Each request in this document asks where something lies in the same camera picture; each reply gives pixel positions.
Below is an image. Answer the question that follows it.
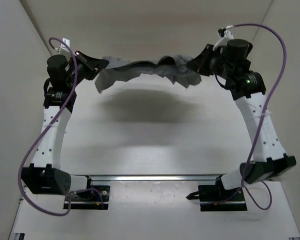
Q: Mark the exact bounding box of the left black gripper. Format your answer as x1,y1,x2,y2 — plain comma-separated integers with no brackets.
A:
69,46,111,82

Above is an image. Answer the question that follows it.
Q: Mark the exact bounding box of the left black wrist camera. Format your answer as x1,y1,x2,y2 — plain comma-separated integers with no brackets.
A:
46,54,70,89

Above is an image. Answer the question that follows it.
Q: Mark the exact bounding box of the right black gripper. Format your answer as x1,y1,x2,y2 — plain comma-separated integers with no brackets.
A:
187,45,234,81

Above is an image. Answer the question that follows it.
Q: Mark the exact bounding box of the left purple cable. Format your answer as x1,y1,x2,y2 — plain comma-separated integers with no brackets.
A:
17,37,78,217

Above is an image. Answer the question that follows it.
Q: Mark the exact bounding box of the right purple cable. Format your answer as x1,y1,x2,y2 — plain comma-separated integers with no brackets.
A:
217,23,288,211

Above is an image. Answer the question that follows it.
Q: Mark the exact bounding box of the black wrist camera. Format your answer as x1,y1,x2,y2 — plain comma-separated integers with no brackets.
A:
46,54,70,89
224,39,253,65

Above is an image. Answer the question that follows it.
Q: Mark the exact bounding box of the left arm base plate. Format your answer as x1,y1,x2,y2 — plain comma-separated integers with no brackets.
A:
70,176,111,211

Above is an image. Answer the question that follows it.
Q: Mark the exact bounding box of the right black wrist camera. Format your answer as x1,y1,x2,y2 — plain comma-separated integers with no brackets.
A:
224,39,253,65

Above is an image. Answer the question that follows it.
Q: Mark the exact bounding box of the purple cable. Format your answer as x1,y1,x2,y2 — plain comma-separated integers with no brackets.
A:
17,37,78,217
217,23,288,211

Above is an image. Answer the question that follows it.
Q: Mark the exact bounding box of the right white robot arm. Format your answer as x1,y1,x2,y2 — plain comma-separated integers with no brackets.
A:
187,39,297,200

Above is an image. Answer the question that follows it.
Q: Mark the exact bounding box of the grey pleated skirt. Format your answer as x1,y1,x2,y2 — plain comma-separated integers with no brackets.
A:
94,54,202,93

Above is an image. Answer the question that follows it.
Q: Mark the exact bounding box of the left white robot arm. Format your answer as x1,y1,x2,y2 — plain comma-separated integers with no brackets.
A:
21,51,109,199

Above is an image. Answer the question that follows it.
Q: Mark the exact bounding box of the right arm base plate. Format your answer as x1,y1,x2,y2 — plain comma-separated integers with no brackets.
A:
186,176,248,212

